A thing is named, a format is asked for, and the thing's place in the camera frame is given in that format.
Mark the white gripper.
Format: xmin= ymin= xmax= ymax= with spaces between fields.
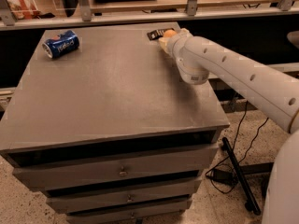
xmin=158 ymin=28 xmax=192 ymax=58

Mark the orange fruit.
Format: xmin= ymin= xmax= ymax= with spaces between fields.
xmin=164 ymin=30 xmax=177 ymax=37

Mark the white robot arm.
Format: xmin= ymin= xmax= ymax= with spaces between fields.
xmin=159 ymin=28 xmax=299 ymax=224

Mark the blue pepsi can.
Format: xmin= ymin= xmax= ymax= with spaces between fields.
xmin=42 ymin=30 xmax=79 ymax=59

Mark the grey drawer cabinet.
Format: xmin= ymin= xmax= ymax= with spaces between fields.
xmin=0 ymin=24 xmax=229 ymax=224

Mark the black power adapter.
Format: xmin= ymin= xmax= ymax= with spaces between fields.
xmin=211 ymin=169 xmax=234 ymax=185

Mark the red white package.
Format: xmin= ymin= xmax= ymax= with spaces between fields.
xmin=7 ymin=0 xmax=40 ymax=20

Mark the black metal stand leg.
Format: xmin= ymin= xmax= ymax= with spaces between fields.
xmin=222 ymin=137 xmax=261 ymax=216

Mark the metal railing frame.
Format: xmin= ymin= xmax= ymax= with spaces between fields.
xmin=0 ymin=0 xmax=298 ymax=31

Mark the black cable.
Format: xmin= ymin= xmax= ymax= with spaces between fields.
xmin=205 ymin=100 xmax=269 ymax=195

